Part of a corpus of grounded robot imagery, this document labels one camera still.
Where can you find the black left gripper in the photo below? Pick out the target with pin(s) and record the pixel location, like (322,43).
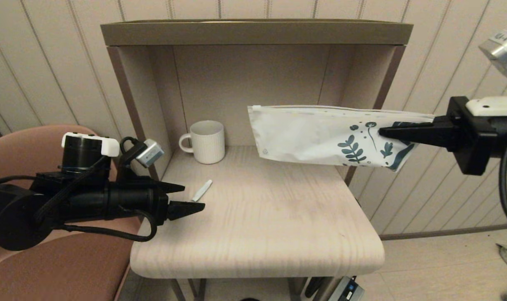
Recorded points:
(123,200)

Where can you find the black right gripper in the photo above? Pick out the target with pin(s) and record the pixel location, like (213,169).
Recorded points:
(475,138)

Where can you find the small white toothpaste tube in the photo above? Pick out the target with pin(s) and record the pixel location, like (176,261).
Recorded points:
(202,191)

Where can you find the white floral zip pouch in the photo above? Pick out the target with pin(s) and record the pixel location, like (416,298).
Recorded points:
(299,133)

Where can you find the white ribbed ceramic mug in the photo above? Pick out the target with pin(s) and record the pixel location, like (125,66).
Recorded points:
(209,144)

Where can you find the pink chair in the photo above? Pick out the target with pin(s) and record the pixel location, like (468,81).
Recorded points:
(69,271)

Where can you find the beige wooden desk with hutch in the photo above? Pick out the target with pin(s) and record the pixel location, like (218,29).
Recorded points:
(253,33)

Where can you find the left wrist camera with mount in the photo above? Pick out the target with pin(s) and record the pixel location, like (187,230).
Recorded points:
(151,153)

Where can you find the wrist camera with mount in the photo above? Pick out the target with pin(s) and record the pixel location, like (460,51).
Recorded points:
(151,153)
(504,52)

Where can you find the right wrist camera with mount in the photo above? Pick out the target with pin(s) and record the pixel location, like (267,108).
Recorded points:
(504,52)

